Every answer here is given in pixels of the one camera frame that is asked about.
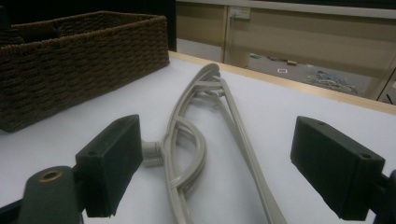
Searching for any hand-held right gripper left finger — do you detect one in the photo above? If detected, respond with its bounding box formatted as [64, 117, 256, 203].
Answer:
[75, 114, 144, 218]

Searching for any light wooden shelf unit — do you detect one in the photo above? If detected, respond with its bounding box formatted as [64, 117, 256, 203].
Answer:
[176, 0, 396, 102]

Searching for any grey plastic clothes hanger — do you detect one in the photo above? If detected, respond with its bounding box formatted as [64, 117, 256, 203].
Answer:
[141, 63, 289, 224]

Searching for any brown woven basket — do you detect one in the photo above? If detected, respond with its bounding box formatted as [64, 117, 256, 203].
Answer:
[0, 10, 171, 133]

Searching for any white wall socket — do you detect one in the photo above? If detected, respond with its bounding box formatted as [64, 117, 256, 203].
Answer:
[228, 6, 251, 21]

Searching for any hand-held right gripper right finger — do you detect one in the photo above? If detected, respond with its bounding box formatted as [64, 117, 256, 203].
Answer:
[290, 116, 386, 221]

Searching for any white table cover sheet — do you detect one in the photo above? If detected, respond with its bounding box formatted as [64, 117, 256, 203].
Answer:
[0, 57, 396, 224]

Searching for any pile of white cables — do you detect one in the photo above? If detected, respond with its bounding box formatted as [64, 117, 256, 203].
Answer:
[305, 70, 359, 95]

